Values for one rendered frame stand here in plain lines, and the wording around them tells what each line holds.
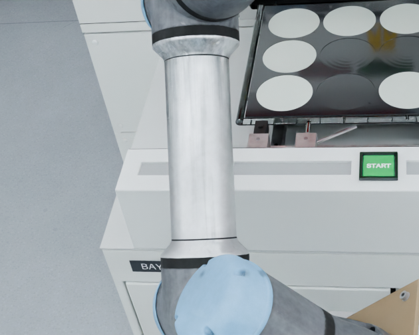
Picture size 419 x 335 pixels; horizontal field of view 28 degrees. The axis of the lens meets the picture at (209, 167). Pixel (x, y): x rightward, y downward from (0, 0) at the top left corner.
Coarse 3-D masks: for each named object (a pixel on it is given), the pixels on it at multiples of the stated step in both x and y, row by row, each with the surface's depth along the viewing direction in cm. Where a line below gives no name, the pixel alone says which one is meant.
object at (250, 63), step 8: (256, 16) 168; (256, 32) 163; (256, 40) 162; (256, 48) 160; (248, 56) 158; (248, 64) 156; (248, 72) 154; (248, 80) 153; (248, 88) 152; (240, 96) 150; (240, 104) 148; (240, 112) 147
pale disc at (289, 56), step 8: (272, 48) 159; (280, 48) 159; (288, 48) 159; (296, 48) 158; (304, 48) 158; (312, 48) 157; (264, 56) 158; (272, 56) 157; (280, 56) 157; (288, 56) 157; (296, 56) 156; (304, 56) 156; (312, 56) 156; (272, 64) 156; (280, 64) 155; (288, 64) 155; (296, 64) 155; (304, 64) 154
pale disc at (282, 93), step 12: (264, 84) 152; (276, 84) 151; (288, 84) 151; (300, 84) 150; (264, 96) 149; (276, 96) 149; (288, 96) 148; (300, 96) 148; (276, 108) 146; (288, 108) 146
